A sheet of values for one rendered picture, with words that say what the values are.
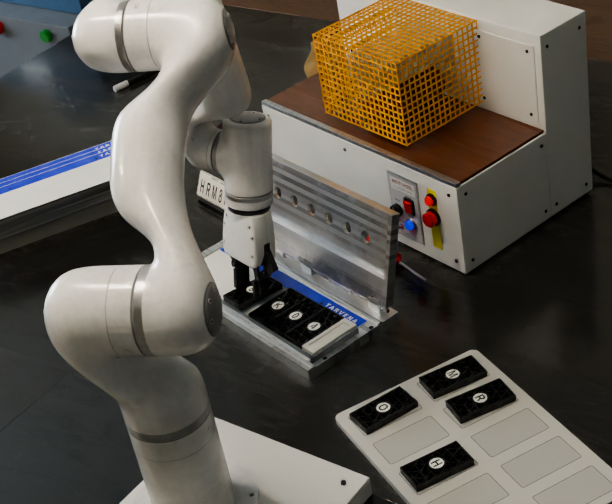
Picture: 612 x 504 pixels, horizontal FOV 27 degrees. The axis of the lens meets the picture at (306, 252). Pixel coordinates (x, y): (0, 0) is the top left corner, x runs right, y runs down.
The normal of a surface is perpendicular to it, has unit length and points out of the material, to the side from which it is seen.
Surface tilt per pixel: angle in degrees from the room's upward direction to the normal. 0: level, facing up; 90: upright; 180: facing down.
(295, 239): 75
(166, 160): 62
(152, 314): 57
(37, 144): 0
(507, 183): 90
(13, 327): 0
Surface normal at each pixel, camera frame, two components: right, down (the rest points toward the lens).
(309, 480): -0.16, -0.82
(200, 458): 0.64, 0.34
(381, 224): -0.77, 0.24
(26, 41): -0.58, 0.53
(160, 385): 0.18, -0.55
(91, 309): -0.25, -0.04
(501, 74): -0.76, 0.46
